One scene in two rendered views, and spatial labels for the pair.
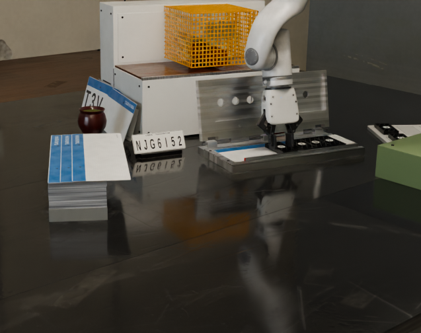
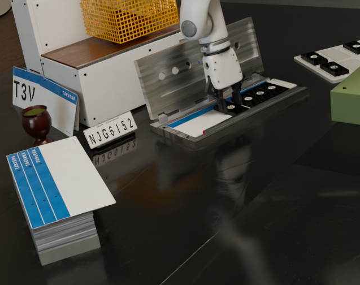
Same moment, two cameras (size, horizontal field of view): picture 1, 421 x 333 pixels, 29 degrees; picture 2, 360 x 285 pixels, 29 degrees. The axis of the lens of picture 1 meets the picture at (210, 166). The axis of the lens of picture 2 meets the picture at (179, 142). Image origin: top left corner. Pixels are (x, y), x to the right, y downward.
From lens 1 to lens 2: 0.50 m
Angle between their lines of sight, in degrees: 10
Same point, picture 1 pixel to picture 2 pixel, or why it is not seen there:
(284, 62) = (220, 25)
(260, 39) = (195, 11)
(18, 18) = not seen: outside the picture
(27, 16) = not seen: outside the picture
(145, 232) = (146, 254)
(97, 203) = (87, 233)
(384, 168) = (340, 112)
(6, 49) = not seen: outside the picture
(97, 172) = (77, 199)
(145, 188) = (120, 192)
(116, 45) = (38, 35)
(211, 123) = (158, 99)
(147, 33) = (64, 14)
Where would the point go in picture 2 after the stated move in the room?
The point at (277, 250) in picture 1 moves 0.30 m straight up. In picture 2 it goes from (287, 246) to (276, 111)
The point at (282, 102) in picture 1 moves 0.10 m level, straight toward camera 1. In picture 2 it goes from (225, 64) to (230, 76)
